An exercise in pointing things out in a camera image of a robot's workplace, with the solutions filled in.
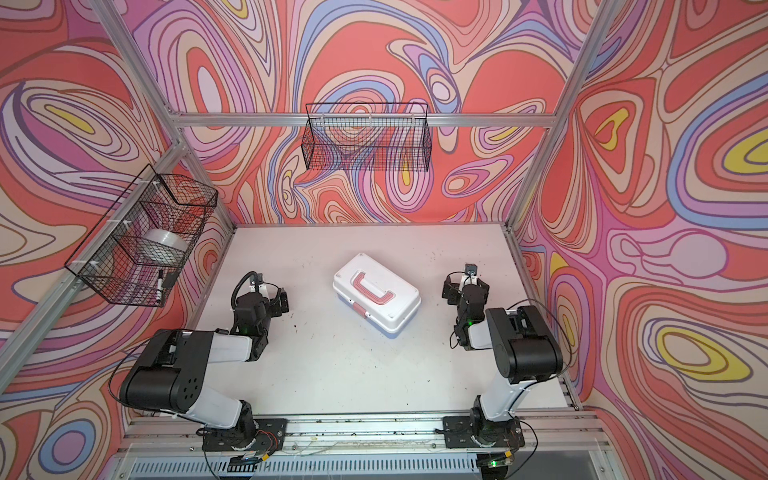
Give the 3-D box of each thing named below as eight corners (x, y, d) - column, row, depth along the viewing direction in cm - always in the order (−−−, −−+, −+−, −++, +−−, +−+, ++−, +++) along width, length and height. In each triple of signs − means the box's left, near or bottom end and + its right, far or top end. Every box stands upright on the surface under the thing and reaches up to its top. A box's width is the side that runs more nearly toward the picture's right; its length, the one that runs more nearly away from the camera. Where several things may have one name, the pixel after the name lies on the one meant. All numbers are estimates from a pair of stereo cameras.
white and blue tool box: (330, 301, 100) (324, 281, 90) (361, 270, 108) (358, 249, 99) (392, 346, 90) (392, 329, 80) (420, 308, 98) (424, 288, 89)
